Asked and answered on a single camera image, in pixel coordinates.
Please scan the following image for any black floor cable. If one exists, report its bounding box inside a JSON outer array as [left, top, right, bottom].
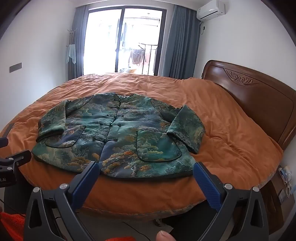
[[122, 221, 158, 240]]

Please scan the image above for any person's orange clothing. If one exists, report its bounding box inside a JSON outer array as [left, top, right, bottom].
[[0, 212, 26, 241]]

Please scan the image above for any orange bed blanket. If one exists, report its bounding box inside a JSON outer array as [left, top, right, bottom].
[[0, 72, 284, 215]]

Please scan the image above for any grey curtain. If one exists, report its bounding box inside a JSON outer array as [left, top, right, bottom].
[[161, 5, 201, 80], [68, 5, 89, 80]]

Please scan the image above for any black balcony drying rack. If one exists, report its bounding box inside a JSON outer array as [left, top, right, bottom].
[[138, 43, 159, 75]]

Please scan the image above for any dark wall switch panel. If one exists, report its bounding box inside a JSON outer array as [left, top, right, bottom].
[[10, 62, 23, 73]]

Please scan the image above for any light blue towel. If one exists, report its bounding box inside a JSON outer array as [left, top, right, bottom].
[[66, 44, 76, 65]]

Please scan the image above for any white wall air conditioner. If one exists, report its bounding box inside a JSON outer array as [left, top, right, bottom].
[[196, 0, 225, 22]]

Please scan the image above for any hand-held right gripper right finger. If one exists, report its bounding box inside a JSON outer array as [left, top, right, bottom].
[[193, 161, 270, 241]]

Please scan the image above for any white charger with cable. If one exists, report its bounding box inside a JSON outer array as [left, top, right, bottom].
[[278, 166, 294, 198]]

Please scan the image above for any carved wooden headboard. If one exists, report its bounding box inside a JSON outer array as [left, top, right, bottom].
[[201, 60, 296, 151]]

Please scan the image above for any wooden coat rack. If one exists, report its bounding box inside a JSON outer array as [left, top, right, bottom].
[[67, 28, 78, 65]]

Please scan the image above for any brown hanging garment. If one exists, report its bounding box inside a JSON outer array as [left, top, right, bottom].
[[128, 49, 145, 68]]

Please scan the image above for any person's right hand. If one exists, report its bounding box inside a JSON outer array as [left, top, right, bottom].
[[156, 230, 176, 241]]

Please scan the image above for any green landscape print padded jacket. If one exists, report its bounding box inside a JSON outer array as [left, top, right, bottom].
[[32, 92, 206, 179]]

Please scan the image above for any black framed sliding glass door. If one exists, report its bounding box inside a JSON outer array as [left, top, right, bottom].
[[82, 8, 167, 76]]

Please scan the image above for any wooden nightstand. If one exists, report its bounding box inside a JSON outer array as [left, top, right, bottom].
[[261, 166, 293, 234]]

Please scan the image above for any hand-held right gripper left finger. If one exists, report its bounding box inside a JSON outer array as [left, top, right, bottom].
[[24, 161, 100, 241]]

